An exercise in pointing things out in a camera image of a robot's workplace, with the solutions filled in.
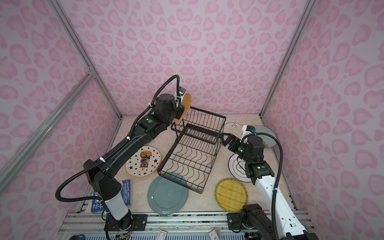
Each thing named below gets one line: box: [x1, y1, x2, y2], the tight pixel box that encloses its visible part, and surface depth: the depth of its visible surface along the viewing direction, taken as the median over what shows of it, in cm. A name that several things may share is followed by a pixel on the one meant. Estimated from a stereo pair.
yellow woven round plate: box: [214, 177, 249, 213], surface depth 83 cm
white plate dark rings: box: [228, 153, 253, 183], surface depth 92 cm
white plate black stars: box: [125, 145, 162, 178], surface depth 94 cm
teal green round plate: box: [147, 175, 189, 215], surface depth 84 cm
